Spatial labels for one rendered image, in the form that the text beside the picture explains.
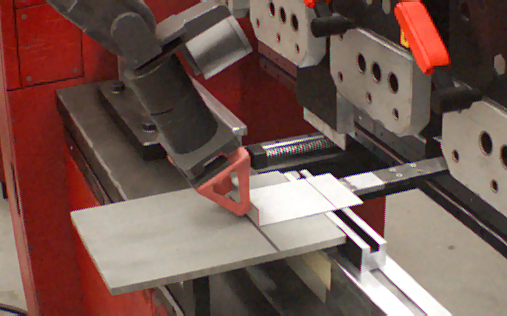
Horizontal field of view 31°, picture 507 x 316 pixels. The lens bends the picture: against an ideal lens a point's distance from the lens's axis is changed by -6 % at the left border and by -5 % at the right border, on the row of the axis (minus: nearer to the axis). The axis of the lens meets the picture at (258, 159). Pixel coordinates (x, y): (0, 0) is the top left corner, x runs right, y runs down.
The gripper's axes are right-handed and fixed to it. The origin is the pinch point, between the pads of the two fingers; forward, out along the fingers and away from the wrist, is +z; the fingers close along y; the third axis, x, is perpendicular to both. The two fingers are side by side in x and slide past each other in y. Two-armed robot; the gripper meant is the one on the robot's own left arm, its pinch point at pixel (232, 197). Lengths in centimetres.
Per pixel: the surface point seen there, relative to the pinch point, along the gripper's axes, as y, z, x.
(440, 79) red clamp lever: -35.4, -20.7, -14.3
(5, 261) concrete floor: 176, 83, 58
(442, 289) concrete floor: 106, 137, -47
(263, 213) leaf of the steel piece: -2.2, 2.6, -1.7
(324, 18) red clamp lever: -16.5, -20.5, -13.9
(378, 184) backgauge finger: -1.8, 9.1, -15.1
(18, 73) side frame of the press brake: 84, 2, 15
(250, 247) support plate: -8.4, 1.0, 2.0
